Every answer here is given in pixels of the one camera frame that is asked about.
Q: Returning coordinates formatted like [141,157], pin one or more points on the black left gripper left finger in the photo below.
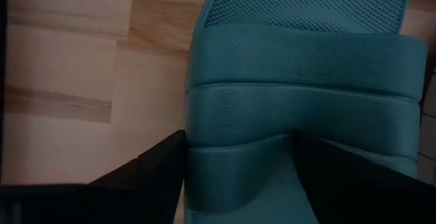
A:
[160,176]

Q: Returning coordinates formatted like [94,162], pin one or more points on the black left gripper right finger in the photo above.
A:
[357,190]

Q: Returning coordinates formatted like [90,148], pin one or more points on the green rubber slide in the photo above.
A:
[299,81]

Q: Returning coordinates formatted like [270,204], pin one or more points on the black aluminium table frame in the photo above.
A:
[2,81]

